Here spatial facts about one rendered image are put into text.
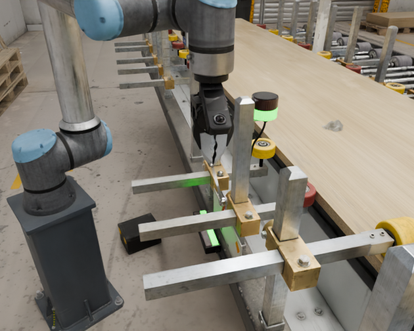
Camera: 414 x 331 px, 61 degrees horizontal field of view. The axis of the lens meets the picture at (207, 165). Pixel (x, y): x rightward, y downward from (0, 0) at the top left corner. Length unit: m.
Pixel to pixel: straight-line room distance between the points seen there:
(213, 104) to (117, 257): 1.46
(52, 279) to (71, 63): 0.82
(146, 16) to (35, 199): 0.88
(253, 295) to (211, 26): 0.62
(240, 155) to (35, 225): 0.83
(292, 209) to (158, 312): 1.24
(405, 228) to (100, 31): 0.66
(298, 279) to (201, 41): 0.45
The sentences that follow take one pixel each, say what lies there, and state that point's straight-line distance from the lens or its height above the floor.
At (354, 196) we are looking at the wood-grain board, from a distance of 0.95.
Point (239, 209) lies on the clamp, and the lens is 0.88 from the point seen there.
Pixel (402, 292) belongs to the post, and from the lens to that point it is 0.42.
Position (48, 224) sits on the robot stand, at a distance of 1.38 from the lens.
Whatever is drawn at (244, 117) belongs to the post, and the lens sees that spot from 0.79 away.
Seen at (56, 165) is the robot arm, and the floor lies 0.78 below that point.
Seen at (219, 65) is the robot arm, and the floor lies 1.24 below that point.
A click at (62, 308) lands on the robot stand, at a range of 1.69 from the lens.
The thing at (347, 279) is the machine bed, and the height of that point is 0.76.
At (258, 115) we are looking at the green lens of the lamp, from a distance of 0.79.
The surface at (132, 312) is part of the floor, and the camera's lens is 1.79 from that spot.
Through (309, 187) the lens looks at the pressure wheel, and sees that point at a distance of 0.93.
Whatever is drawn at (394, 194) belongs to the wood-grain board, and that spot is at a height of 0.90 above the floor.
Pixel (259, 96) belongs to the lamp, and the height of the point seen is 1.15.
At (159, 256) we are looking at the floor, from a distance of 2.00.
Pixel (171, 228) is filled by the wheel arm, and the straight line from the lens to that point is 0.85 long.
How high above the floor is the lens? 1.42
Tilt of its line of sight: 31 degrees down
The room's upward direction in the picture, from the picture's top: straight up
